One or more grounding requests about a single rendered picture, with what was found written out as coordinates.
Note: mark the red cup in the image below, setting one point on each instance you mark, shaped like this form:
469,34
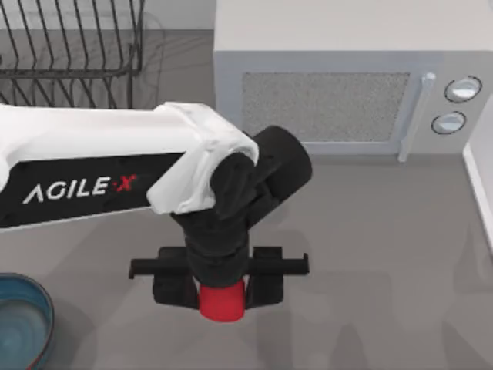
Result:
222,302

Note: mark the blue bowl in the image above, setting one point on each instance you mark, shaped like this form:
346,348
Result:
21,320

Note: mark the microwave door with speckled window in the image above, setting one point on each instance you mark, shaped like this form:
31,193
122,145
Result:
319,108

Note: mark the small round microwave knob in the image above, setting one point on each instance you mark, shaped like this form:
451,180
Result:
448,122

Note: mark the pale grey microwave oven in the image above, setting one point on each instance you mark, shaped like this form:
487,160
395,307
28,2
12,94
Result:
346,34

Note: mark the large round microwave knob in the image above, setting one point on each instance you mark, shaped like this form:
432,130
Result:
462,88

